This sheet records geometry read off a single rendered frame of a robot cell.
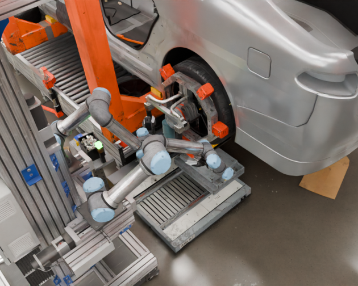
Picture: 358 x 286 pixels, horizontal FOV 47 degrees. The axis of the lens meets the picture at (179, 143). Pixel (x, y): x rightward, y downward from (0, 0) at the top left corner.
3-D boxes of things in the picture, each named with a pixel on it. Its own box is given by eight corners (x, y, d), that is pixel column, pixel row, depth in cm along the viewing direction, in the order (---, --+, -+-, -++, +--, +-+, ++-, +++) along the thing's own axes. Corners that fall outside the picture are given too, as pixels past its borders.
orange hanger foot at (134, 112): (178, 105, 355) (174, 72, 331) (129, 135, 333) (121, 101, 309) (166, 97, 365) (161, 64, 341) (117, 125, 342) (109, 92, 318)
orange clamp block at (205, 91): (209, 95, 275) (215, 89, 267) (201, 101, 272) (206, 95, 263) (203, 87, 276) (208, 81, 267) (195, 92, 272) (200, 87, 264)
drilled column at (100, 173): (108, 183, 366) (98, 150, 337) (98, 189, 362) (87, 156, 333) (102, 177, 372) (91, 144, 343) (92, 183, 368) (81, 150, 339)
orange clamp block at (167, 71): (176, 73, 294) (169, 62, 294) (167, 78, 291) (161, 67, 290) (172, 76, 301) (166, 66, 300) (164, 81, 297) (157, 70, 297)
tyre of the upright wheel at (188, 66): (247, 145, 314) (252, 74, 268) (225, 160, 304) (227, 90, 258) (190, 106, 352) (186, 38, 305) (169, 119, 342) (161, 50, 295)
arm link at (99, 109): (95, 108, 232) (153, 155, 259) (98, 96, 240) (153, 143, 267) (82, 118, 237) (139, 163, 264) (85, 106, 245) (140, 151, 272)
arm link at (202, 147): (133, 142, 227) (203, 151, 254) (139, 155, 220) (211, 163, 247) (141, 126, 222) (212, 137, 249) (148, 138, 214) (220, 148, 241)
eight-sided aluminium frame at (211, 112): (219, 152, 302) (217, 93, 264) (212, 157, 299) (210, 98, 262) (171, 119, 334) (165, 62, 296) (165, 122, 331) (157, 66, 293)
